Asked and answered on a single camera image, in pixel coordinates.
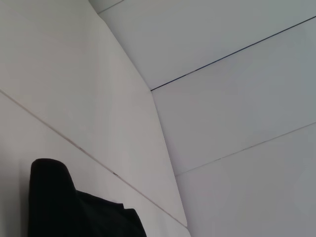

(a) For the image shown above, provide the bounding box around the black FREE print t-shirt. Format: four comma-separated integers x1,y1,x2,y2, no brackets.
27,158,147,237

